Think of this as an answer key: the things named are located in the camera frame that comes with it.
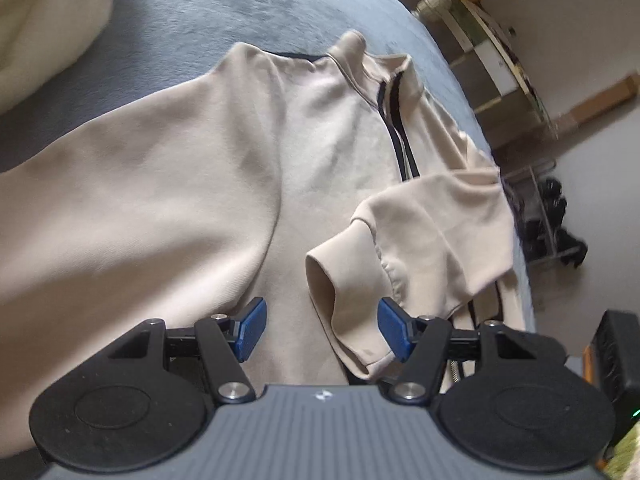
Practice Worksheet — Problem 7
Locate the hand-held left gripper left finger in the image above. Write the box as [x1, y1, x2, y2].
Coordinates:
[107, 296, 268, 405]

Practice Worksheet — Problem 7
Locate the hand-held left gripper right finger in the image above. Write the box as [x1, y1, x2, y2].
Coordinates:
[377, 296, 533, 405]

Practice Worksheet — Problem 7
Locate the beige zip jacket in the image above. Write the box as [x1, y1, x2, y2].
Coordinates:
[0, 30, 528, 461]

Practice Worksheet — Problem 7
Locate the metal shoe rack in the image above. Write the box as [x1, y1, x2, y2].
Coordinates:
[500, 157, 588, 268]

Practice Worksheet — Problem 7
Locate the long cardboard box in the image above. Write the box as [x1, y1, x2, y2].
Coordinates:
[555, 75, 640, 136]

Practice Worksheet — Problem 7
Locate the light wooden desk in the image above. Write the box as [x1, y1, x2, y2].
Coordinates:
[440, 0, 558, 151]

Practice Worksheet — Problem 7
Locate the cream bedpost knob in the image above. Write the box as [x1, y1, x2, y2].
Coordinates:
[415, 0, 453, 23]

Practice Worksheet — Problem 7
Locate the cream fleece garment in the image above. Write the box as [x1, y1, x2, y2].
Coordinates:
[0, 0, 153, 113]

